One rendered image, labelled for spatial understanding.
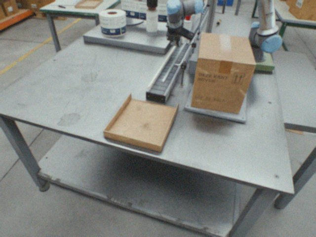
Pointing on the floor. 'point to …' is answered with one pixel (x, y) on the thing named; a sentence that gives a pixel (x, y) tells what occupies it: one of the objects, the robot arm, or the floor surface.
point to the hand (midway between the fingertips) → (179, 46)
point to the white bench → (75, 13)
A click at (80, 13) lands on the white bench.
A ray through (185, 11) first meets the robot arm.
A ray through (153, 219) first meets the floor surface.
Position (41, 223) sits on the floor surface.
